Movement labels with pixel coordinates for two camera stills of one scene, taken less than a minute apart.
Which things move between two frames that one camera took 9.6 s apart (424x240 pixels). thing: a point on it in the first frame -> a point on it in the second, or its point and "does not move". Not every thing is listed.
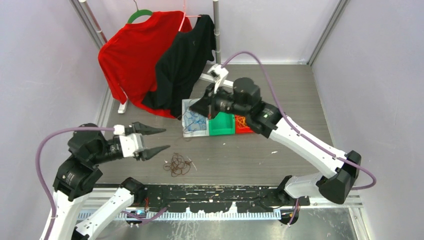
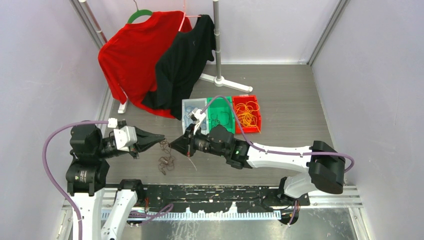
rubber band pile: (178, 165) -> (165, 161)
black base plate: (208, 198) does not move
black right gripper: (201, 106) -> (188, 139)
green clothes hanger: (138, 13) does not move
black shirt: (181, 63) does not move
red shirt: (130, 60) does not move
